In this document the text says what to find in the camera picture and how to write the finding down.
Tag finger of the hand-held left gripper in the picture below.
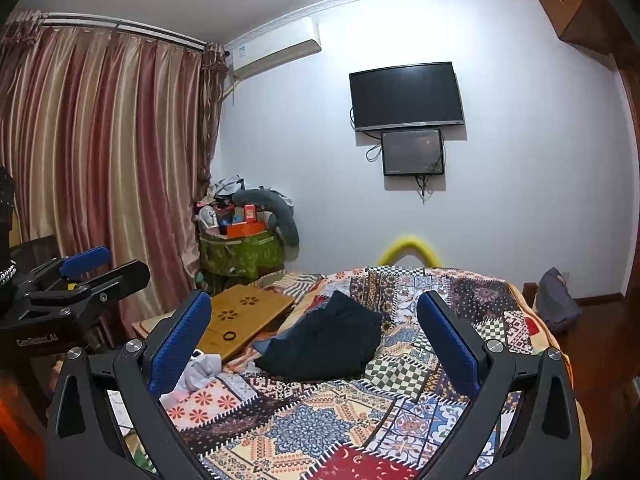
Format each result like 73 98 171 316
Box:
16 246 112 287
24 260 152 312

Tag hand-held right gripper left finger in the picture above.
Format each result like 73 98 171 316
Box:
44 289 214 480

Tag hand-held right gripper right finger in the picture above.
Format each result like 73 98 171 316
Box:
416 289 584 480

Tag black pants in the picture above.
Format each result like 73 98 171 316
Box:
254 290 385 382

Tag white crumpled cloth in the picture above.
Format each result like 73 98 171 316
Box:
160 352 223 403

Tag wooden lap table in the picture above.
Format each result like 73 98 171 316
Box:
192 285 296 363

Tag green storage bag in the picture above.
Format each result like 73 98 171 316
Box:
197 230 286 278

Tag pink striped curtain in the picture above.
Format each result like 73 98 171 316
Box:
0 10 228 356

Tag grey bag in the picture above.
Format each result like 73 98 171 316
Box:
536 267 583 336

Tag orange box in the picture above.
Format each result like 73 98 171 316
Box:
218 222 271 239

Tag striped bed sheet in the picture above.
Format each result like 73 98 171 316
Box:
260 271 323 306

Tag patchwork printed blanket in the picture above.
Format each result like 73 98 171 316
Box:
107 265 576 480

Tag grey tube pillow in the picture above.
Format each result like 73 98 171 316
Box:
231 188 301 248

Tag white air conditioner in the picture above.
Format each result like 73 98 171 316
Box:
223 16 322 81

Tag yellow foam bed rail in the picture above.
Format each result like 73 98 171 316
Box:
376 234 441 267

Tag hanging black cable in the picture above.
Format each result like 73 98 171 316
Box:
417 140 446 204

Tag small black wall monitor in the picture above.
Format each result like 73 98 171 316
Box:
380 128 446 177

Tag white curtain rail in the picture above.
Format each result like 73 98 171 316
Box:
37 10 208 51

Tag large black wall television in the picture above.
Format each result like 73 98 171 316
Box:
348 61 466 132

